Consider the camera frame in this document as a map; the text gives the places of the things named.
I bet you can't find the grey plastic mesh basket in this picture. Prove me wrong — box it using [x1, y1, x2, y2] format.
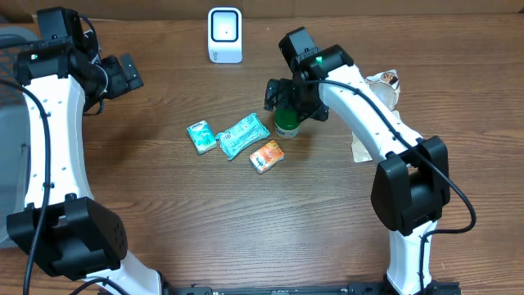
[1, 26, 38, 248]

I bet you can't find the white barcode scanner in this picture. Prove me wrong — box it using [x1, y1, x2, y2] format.
[207, 7, 243, 64]

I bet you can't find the brown bread bag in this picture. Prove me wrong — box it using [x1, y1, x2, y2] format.
[351, 70, 400, 163]

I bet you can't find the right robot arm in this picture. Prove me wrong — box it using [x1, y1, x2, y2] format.
[264, 27, 460, 294]

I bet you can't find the teal tissue pack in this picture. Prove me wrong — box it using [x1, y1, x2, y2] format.
[187, 120, 217, 155]

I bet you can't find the green lid jar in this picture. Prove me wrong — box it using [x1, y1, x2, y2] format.
[274, 108, 300, 138]

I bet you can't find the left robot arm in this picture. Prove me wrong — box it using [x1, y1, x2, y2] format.
[7, 7, 171, 294]

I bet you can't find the orange tissue pack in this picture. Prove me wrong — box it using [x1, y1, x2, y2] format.
[250, 140, 285, 174]

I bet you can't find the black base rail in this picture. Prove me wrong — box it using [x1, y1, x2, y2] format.
[171, 283, 391, 295]

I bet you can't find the teal wet wipes pack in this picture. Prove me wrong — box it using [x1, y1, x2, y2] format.
[215, 113, 270, 161]

